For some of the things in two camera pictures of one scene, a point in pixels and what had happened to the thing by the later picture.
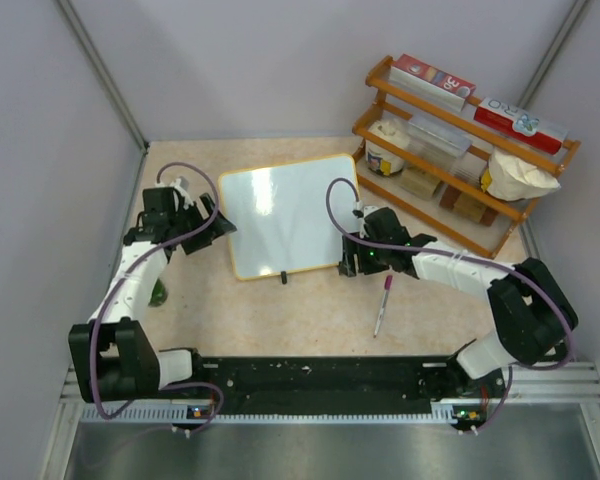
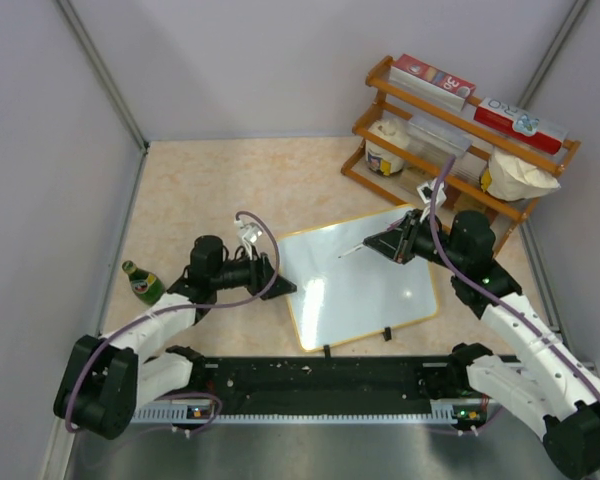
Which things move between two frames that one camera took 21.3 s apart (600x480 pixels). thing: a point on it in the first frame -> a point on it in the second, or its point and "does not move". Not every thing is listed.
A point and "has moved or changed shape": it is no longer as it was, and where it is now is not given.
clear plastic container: (444, 145) does not move
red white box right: (521, 125) does not move
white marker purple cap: (387, 292) has moved or changed shape
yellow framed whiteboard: (278, 215) -> (366, 292)
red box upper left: (431, 82) does not move
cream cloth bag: (514, 179) does not move
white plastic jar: (380, 160) does not move
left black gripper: (218, 227) -> (259, 271)
